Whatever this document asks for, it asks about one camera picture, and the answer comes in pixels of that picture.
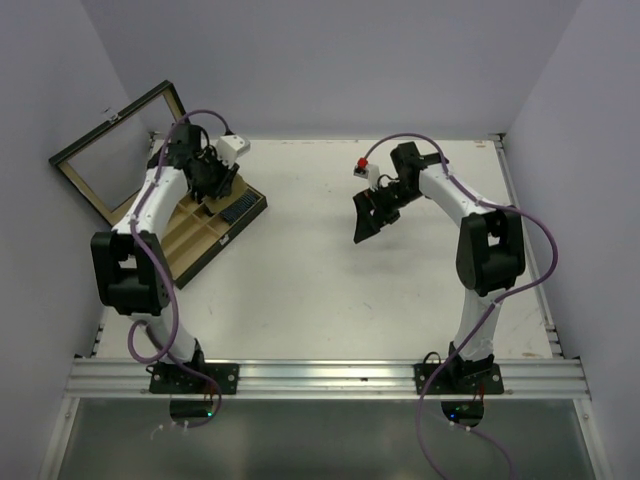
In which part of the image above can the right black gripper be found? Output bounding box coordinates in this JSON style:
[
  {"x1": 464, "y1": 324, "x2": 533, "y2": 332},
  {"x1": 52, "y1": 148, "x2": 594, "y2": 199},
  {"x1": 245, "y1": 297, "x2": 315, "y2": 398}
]
[{"x1": 354, "y1": 180, "x2": 423, "y2": 242}]

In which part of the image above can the aluminium front rail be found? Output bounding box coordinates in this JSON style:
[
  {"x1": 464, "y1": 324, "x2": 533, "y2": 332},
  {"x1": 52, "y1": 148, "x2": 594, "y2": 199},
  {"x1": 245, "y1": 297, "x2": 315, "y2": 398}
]
[{"x1": 64, "y1": 358, "x2": 590, "y2": 400}]

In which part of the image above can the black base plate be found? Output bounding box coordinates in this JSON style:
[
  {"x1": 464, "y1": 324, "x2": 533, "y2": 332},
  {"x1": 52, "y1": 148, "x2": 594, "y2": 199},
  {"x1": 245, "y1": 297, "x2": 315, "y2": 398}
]
[
  {"x1": 145, "y1": 363, "x2": 240, "y2": 395},
  {"x1": 412, "y1": 363, "x2": 505, "y2": 395}
]

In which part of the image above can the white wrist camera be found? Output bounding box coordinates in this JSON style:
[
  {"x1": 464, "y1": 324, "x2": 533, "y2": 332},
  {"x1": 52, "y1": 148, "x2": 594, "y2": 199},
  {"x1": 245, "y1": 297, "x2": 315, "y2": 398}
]
[
  {"x1": 353, "y1": 157, "x2": 381, "y2": 191},
  {"x1": 215, "y1": 134, "x2": 251, "y2": 168}
]

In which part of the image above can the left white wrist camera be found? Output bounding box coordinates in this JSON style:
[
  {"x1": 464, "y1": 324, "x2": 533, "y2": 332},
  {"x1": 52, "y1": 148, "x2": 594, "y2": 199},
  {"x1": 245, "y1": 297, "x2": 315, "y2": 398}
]
[{"x1": 215, "y1": 134, "x2": 251, "y2": 168}]

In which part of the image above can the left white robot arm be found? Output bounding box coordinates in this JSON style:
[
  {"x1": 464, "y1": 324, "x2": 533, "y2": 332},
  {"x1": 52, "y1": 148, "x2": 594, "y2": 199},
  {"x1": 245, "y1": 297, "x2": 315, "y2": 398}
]
[{"x1": 90, "y1": 123, "x2": 250, "y2": 393}]

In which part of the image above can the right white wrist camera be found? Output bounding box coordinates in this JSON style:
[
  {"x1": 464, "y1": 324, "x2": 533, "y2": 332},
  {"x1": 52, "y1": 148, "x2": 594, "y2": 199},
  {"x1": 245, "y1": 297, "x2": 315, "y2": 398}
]
[{"x1": 353, "y1": 157, "x2": 381, "y2": 191}]

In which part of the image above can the black compartment storage box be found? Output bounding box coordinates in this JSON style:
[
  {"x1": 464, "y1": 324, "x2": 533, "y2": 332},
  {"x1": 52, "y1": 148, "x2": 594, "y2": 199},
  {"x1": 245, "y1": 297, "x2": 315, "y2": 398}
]
[{"x1": 49, "y1": 81, "x2": 267, "y2": 294}]

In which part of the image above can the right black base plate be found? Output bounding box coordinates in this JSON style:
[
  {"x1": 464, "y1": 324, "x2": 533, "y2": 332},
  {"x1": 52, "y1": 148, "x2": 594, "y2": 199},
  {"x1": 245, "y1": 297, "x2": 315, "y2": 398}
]
[{"x1": 412, "y1": 363, "x2": 505, "y2": 395}]

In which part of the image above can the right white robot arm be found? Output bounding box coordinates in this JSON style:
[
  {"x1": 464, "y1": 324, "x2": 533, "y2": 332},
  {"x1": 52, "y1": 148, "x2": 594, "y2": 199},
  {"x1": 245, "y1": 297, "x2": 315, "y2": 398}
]
[{"x1": 353, "y1": 142, "x2": 525, "y2": 393}]

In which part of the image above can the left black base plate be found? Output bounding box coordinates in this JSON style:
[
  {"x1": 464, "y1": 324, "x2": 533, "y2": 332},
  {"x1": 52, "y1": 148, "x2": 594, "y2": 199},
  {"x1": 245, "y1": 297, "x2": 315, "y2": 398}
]
[{"x1": 145, "y1": 363, "x2": 240, "y2": 395}]

